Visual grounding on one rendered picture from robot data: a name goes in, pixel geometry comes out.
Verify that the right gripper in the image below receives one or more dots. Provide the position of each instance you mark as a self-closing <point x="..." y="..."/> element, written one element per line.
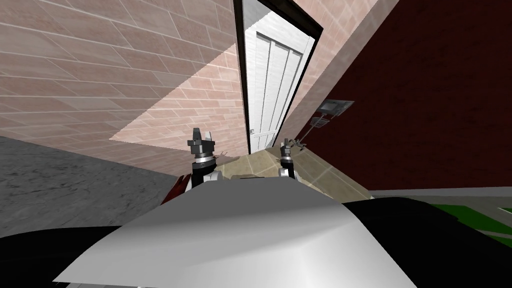
<point x="285" y="152"/>

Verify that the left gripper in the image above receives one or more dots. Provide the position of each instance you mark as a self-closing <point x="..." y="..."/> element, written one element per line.
<point x="202" y="148"/>

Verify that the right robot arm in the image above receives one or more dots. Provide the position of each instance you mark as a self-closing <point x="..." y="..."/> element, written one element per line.
<point x="420" y="244"/>

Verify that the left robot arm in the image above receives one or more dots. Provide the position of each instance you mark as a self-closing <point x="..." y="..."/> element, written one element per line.
<point x="202" y="170"/>

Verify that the dark red striped object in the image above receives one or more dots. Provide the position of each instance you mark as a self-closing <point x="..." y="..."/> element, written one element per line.
<point x="176" y="192"/>

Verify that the grey monitor on stand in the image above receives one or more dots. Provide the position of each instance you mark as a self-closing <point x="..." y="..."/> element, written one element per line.
<point x="332" y="107"/>

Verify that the white panelled door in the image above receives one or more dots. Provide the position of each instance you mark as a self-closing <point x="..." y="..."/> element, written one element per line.
<point x="272" y="84"/>

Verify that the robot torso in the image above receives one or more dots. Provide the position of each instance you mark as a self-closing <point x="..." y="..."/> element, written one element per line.
<point x="240" y="232"/>

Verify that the green rug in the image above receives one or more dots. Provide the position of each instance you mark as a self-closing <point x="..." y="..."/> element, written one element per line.
<point x="468" y="218"/>

